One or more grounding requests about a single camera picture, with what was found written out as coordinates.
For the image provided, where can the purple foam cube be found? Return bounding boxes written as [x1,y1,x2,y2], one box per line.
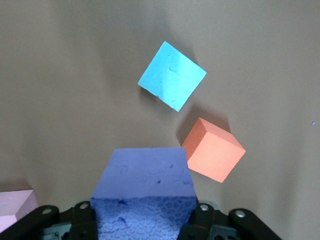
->
[90,147,197,240]

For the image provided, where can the brown paper table cover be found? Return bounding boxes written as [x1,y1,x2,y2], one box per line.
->
[0,0,320,240]

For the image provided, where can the blue foam cube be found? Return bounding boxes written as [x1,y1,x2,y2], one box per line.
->
[137,40,208,113]

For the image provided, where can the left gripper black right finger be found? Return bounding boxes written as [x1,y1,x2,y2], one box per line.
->
[178,199,283,240]

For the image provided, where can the orange foam cube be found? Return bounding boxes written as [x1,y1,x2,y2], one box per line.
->
[180,117,247,185]

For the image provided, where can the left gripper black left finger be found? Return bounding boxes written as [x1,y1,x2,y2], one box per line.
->
[0,201,101,240]

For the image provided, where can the pink foam cube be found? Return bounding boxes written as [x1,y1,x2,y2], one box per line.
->
[0,189,39,230]

